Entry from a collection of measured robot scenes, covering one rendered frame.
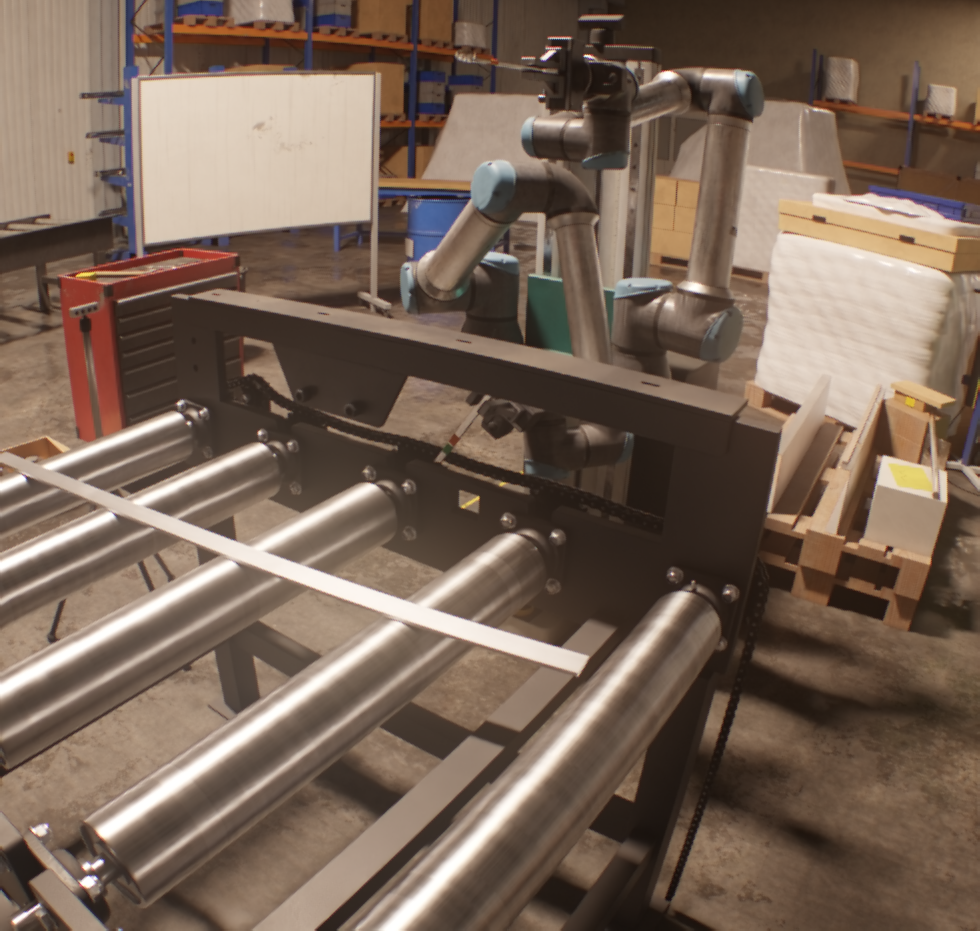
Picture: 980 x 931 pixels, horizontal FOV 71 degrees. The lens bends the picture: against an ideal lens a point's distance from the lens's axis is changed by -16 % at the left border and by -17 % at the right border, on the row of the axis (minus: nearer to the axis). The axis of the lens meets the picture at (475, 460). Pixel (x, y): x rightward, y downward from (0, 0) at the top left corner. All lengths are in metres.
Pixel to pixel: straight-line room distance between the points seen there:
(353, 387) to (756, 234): 8.15
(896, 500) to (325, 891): 2.33
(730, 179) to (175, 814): 1.73
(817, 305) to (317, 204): 3.66
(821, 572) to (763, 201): 6.79
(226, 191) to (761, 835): 5.24
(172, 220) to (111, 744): 4.26
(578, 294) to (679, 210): 7.76
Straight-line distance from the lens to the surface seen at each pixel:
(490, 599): 1.15
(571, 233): 1.74
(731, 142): 1.98
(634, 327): 2.05
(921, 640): 2.98
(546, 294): 2.34
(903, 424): 3.70
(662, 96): 1.94
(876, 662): 2.79
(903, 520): 2.85
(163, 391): 3.57
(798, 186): 9.24
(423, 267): 2.17
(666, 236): 9.51
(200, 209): 5.91
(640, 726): 0.96
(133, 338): 3.43
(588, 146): 1.54
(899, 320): 4.27
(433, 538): 1.47
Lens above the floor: 1.53
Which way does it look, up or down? 24 degrees down
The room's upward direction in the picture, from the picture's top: 2 degrees clockwise
